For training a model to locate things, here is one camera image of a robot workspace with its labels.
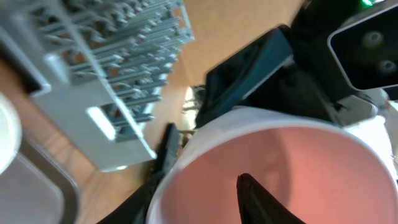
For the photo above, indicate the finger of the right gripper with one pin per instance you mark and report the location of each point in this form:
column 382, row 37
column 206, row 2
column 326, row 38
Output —
column 168, row 151

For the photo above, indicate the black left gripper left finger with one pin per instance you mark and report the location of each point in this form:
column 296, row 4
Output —
column 134, row 209

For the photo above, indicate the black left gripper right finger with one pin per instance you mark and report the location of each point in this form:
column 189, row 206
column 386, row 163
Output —
column 258, row 206

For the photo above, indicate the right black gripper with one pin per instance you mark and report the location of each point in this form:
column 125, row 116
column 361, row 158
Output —
column 256, row 75

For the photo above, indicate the pink cup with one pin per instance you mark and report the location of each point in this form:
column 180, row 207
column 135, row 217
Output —
column 319, row 172

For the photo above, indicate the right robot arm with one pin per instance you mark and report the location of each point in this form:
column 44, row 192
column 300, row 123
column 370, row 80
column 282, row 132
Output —
column 308, row 36

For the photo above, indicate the grey dishwasher rack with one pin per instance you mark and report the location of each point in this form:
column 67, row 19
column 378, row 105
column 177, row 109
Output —
column 96, row 67

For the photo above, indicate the brown serving tray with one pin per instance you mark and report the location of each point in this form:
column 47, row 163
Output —
column 36, row 189

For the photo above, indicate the pale green cup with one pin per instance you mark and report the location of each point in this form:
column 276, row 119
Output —
column 10, row 133

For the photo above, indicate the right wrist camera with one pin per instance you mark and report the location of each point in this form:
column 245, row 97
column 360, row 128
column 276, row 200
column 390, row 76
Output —
column 365, row 50

